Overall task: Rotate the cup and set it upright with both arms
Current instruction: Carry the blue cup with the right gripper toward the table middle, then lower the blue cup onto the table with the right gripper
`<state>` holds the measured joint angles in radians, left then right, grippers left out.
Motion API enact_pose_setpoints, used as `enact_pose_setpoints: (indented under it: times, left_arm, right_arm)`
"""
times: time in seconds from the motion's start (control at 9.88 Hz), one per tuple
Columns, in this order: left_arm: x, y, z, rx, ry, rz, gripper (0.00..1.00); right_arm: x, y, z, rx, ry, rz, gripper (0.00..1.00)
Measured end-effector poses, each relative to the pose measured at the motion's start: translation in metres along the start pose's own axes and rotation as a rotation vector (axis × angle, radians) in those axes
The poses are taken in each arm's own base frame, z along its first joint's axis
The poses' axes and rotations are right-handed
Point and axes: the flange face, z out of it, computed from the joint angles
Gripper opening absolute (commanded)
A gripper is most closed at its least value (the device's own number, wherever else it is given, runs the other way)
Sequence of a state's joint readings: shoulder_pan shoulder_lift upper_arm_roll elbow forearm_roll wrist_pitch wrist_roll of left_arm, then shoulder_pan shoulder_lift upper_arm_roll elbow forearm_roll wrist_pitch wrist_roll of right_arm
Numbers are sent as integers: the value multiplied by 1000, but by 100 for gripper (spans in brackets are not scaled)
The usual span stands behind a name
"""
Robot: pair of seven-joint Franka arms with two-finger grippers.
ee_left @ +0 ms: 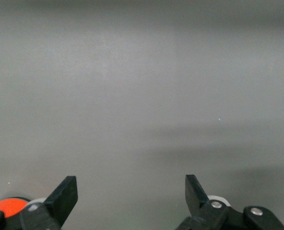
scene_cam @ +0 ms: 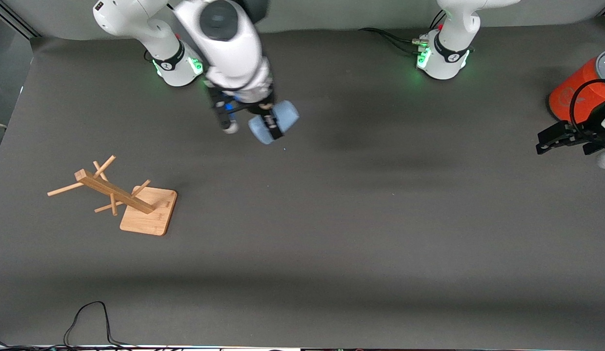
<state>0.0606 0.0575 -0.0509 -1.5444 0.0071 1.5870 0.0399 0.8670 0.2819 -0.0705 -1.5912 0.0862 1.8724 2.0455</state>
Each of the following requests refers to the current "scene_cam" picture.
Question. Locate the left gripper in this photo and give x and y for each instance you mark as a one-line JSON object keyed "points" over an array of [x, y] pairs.
{"points": [[577, 132]]}

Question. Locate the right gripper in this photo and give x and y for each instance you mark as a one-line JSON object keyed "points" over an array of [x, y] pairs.
{"points": [[269, 118]]}

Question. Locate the light blue plastic cup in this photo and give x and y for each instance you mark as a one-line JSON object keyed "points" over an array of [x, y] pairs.
{"points": [[285, 117]]}

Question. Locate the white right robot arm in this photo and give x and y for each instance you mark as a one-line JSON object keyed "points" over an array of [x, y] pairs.
{"points": [[229, 48]]}

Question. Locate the wooden cup rack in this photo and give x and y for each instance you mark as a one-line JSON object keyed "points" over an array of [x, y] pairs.
{"points": [[149, 214]]}

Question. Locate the orange cylindrical container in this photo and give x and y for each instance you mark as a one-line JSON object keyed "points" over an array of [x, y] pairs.
{"points": [[571, 92]]}

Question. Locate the dark grey table mat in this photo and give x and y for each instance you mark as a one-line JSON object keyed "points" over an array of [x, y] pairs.
{"points": [[302, 219]]}

